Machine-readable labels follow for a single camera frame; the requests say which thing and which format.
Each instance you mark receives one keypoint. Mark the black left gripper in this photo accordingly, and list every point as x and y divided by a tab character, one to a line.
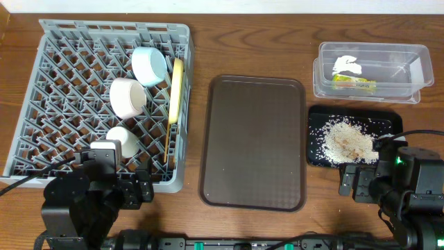
135	191

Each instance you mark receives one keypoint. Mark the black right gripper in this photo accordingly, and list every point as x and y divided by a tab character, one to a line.
361	185

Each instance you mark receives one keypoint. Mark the pile of rice scraps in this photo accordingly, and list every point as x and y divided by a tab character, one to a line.
337	139

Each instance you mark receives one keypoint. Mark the white cup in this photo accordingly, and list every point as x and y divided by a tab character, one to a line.
128	140

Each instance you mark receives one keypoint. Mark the wooden chopstick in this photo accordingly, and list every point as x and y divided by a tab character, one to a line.
174	137
166	147

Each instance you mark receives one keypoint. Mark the green yellow snack wrapper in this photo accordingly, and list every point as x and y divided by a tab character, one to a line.
341	81

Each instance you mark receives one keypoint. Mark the pink white bowl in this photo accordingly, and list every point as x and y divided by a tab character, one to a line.
127	97

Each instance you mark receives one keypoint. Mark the yellow plate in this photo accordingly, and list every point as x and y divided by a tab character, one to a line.
176	84

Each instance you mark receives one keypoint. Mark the white napkin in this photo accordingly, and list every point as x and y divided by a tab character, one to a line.
346	64

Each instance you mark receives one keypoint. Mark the light blue bowl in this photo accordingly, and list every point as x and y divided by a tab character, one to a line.
149	66

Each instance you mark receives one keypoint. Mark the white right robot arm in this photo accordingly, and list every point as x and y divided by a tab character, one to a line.
413	231

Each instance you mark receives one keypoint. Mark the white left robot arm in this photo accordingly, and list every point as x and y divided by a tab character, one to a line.
81	206

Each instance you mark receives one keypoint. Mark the grey dishwasher rack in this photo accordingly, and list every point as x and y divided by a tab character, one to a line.
67	102

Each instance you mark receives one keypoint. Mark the black plastic tray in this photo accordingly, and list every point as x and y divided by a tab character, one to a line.
387	115

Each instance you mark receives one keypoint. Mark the brown serving tray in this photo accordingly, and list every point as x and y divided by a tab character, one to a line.
254	153

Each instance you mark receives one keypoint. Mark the clear plastic bin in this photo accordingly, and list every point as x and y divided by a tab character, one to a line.
400	70

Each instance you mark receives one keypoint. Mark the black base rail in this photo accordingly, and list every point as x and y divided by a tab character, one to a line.
243	243

